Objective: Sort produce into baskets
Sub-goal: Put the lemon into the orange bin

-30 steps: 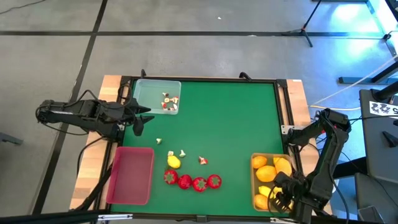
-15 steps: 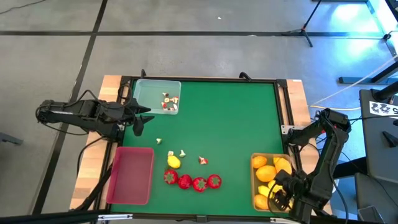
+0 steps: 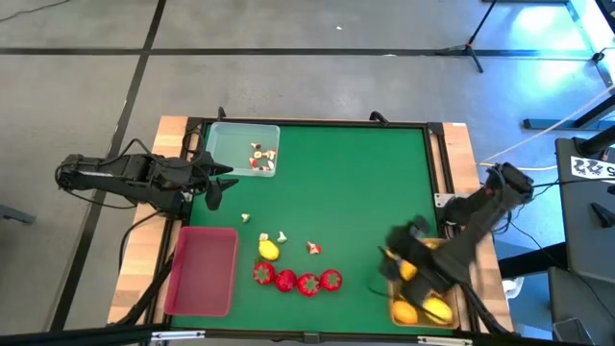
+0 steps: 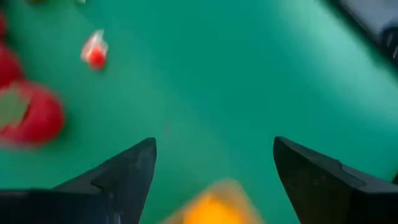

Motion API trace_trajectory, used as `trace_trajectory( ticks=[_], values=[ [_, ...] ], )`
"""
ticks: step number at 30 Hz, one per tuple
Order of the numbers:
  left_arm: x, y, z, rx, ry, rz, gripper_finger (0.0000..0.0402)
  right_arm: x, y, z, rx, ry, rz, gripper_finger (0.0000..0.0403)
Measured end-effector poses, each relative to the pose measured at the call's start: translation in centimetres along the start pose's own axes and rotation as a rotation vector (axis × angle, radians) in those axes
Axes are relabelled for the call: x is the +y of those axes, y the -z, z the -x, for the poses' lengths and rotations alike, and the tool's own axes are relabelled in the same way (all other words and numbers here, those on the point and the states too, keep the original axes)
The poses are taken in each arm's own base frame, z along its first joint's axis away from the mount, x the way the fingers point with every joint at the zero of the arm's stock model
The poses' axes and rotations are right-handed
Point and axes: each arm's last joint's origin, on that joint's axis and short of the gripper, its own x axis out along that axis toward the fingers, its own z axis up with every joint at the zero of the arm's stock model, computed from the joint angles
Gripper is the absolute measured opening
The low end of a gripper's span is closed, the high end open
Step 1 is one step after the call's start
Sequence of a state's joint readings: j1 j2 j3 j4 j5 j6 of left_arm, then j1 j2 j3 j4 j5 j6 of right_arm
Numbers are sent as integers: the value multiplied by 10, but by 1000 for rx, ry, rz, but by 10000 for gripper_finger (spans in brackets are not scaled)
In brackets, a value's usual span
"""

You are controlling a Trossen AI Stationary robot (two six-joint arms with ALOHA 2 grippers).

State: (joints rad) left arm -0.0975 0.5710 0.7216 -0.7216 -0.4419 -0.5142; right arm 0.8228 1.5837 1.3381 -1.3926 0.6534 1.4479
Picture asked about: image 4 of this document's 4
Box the black aluminium table frame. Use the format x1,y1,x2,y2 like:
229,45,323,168
322,0,398,75

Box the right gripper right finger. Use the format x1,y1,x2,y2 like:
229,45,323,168
272,136,398,224

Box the red cap toy mushroom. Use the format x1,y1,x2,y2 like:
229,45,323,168
80,29,109,72

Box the green table mat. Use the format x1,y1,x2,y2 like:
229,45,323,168
0,0,398,224

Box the red toy tomato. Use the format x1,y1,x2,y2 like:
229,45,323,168
0,80,66,147
0,43,25,88

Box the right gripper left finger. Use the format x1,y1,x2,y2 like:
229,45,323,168
0,136,158,224

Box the orange citrus fruit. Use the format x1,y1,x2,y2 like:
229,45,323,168
160,179,265,224

